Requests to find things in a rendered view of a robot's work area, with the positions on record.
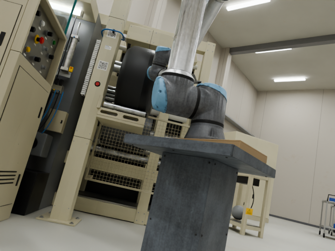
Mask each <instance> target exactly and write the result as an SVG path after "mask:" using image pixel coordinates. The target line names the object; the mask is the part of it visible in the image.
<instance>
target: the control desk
mask: <svg viewBox="0 0 335 251"><path fill-rule="evenodd" d="M66 42H67V38H66V35H65V33H64V31H63V29H62V27H61V25H60V23H59V21H58V19H57V17H56V15H55V13H54V11H53V9H52V7H51V5H50V2H49V0H0V221H3V220H6V219H8V218H9V217H10V213H11V210H12V207H13V204H14V201H15V198H16V195H17V192H18V189H19V186H20V183H21V180H22V177H23V174H24V170H25V167H26V164H27V161H28V158H29V155H30V152H31V149H32V146H33V143H34V140H35V137H36V134H37V131H38V127H39V124H40V121H41V118H42V115H43V112H44V109H45V106H46V103H47V100H48V97H49V94H50V91H51V87H52V85H53V82H54V79H55V76H56V73H57V69H58V66H59V63H60V60H61V57H62V54H63V51H64V48H65V45H66Z"/></svg>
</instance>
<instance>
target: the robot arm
mask: <svg viewBox="0 0 335 251"><path fill-rule="evenodd" d="M225 1H228V0H182V2H181V6H180V11H179V15H178V20H177V25H176V29H175V34H174V39H173V43H172V48H171V49H170V48H168V47H164V46H157V48H156V51H155V55H154V59H153V63H152V66H150V67H149V68H148V70H147V76H148V78H149V79H150V80H152V81H155V82H154V86H153V91H152V106H153V108H154V109H155V110H156V111H159V112H162V113H166V114H170V115H174V116H179V117H183V118H187V119H191V123H190V127H189V129H188V131H187V133H186V135H185V137H184V138H198V139H225V136H224V132H223V129H224V120H225V112H226V104H227V92H226V90H225V89H224V88H223V87H221V86H218V85H217V84H213V83H201V81H198V80H197V79H196V77H195V75H194V74H192V68H193V64H194V59H195V54H196V50H197V48H198V46H199V45H200V43H201V41H202V40H203V38H204V36H205V34H206V33H207V31H208V29H209V28H210V26H211V24H212V22H213V21H214V19H215V17H216V16H217V14H218V12H219V11H220V9H221V7H222V5H223V4H224V2H225ZM167 65H168V67H167V69H166V66H167ZM194 84H198V85H197V86H194Z"/></svg>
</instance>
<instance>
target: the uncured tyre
mask: <svg viewBox="0 0 335 251"><path fill-rule="evenodd" d="M147 51H150V52H151V53H149V52H147ZM154 55H155V51H154V50H151V49H147V48H143V47H139V46H133V47H131V48H129V49H128V50H127V51H126V53H125V56H124V59H123V61H122V64H121V68H120V71H119V75H118V79H117V84H116V90H115V99H114V104H117V105H121V106H125V107H129V108H133V109H137V110H141V111H145V112H147V116H146V117H144V118H147V117H148V116H149V115H150V113H151V111H152V107H153V106H152V91H153V86H154V82H155V81H152V80H150V79H149V78H148V76H147V70H148V68H149V67H150V66H152V63H153V59H154ZM128 114H129V113H128Z"/></svg>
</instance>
